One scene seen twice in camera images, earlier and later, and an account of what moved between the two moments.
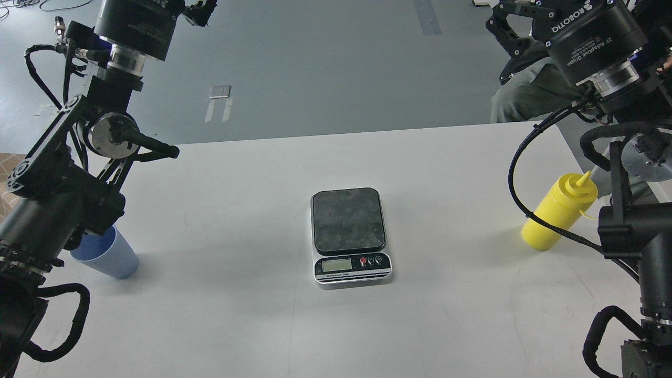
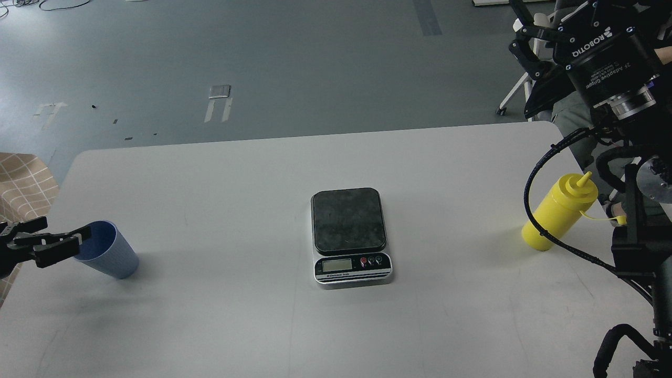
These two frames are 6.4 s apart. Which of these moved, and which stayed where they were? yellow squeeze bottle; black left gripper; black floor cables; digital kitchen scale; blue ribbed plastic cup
Moved: black left gripper
Stayed: yellow squeeze bottle; digital kitchen scale; blue ribbed plastic cup; black floor cables
